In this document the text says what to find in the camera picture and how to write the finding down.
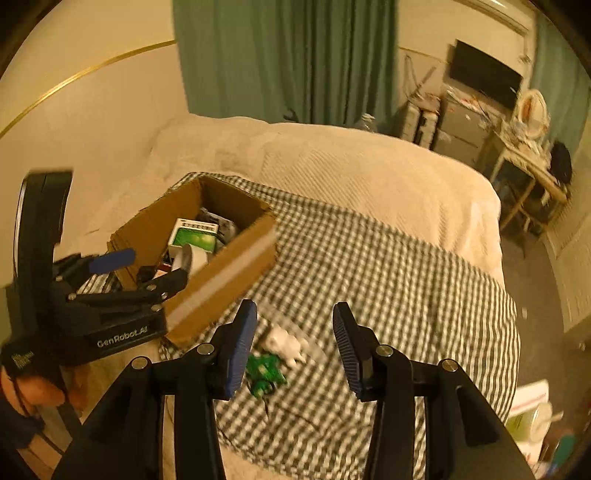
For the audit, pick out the green wrapper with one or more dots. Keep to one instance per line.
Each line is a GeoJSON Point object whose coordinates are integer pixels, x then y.
{"type": "Point", "coordinates": [263, 371]}

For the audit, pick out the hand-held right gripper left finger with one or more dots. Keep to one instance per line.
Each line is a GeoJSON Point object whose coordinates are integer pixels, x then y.
{"type": "Point", "coordinates": [241, 350]}

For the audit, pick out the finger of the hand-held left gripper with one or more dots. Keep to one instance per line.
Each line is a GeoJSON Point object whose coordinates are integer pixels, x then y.
{"type": "Point", "coordinates": [113, 260]}
{"type": "Point", "coordinates": [152, 288]}

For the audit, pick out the grey drawer cabinet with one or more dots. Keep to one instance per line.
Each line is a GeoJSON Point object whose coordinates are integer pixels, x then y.
{"type": "Point", "coordinates": [461, 124]}

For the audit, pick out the grey checkered cloth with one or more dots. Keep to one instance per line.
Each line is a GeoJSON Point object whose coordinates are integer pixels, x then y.
{"type": "Point", "coordinates": [369, 277]}

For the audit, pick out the cream knitted blanket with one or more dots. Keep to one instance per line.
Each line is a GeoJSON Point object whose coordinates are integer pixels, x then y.
{"type": "Point", "coordinates": [369, 170]}

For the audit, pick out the pale green plastic container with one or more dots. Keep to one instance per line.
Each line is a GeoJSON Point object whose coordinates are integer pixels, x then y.
{"type": "Point", "coordinates": [531, 429]}

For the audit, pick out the black television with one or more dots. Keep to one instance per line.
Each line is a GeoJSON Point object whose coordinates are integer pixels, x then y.
{"type": "Point", "coordinates": [485, 74]}

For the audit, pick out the white desk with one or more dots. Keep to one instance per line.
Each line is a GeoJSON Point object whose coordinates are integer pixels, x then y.
{"type": "Point", "coordinates": [517, 138]}

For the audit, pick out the black bag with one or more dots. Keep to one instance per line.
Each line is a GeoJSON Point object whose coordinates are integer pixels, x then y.
{"type": "Point", "coordinates": [562, 161]}

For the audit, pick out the white tape roll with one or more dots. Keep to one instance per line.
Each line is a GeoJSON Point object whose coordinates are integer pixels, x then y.
{"type": "Point", "coordinates": [187, 259]}

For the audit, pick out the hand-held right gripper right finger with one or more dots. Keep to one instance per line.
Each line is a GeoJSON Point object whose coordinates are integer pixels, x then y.
{"type": "Point", "coordinates": [351, 355]}

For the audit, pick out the green curtain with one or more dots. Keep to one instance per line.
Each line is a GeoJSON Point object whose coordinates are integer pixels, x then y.
{"type": "Point", "coordinates": [286, 60]}

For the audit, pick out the round white mirror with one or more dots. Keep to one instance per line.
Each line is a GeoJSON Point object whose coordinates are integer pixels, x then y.
{"type": "Point", "coordinates": [533, 113]}

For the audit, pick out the brown cardboard box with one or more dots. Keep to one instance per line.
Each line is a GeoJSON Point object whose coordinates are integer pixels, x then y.
{"type": "Point", "coordinates": [231, 277]}

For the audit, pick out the person's left hand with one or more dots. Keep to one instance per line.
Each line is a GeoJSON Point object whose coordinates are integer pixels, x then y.
{"type": "Point", "coordinates": [39, 390]}

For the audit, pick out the white tissue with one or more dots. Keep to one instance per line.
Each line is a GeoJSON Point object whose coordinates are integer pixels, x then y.
{"type": "Point", "coordinates": [284, 344]}

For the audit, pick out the green medicine box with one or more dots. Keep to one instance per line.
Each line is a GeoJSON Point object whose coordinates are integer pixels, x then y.
{"type": "Point", "coordinates": [194, 237]}

